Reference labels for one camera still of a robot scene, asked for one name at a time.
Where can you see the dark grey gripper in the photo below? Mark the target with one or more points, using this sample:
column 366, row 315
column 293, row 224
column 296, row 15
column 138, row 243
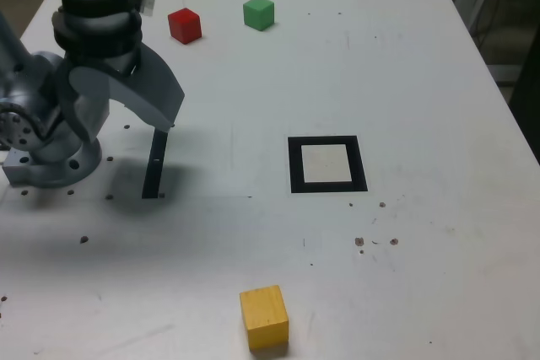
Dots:
column 118, row 62

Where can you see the black tape square outline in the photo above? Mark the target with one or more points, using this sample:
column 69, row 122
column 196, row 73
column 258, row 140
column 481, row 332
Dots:
column 295, row 166

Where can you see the red cube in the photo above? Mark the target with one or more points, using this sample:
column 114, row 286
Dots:
column 184, row 27

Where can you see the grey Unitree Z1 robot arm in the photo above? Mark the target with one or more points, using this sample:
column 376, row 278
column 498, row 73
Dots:
column 38, row 73

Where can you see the green cube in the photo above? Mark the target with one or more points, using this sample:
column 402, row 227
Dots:
column 258, row 14

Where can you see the black tape strip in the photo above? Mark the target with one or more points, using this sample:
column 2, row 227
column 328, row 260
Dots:
column 154, row 166

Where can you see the yellow cube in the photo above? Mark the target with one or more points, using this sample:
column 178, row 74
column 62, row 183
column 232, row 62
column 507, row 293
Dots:
column 265, row 318

